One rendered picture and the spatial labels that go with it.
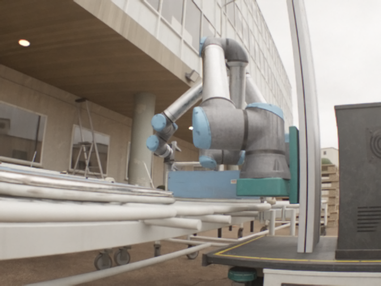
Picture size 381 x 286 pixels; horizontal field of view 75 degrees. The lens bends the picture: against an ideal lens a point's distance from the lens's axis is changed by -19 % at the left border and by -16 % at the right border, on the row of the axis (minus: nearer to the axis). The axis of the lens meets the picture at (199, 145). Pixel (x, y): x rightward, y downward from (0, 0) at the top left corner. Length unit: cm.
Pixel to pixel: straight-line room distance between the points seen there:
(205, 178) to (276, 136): 110
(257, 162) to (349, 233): 41
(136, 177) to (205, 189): 571
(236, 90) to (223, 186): 75
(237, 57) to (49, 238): 124
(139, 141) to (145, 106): 95
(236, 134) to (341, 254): 55
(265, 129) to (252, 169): 15
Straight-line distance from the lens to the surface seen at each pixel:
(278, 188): 97
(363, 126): 103
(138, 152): 776
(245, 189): 101
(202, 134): 101
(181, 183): 215
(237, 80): 152
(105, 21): 519
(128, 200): 83
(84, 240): 65
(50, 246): 60
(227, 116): 102
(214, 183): 204
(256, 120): 104
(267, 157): 102
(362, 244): 102
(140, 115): 797
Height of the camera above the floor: 52
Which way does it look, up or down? 10 degrees up
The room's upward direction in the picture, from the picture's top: 2 degrees clockwise
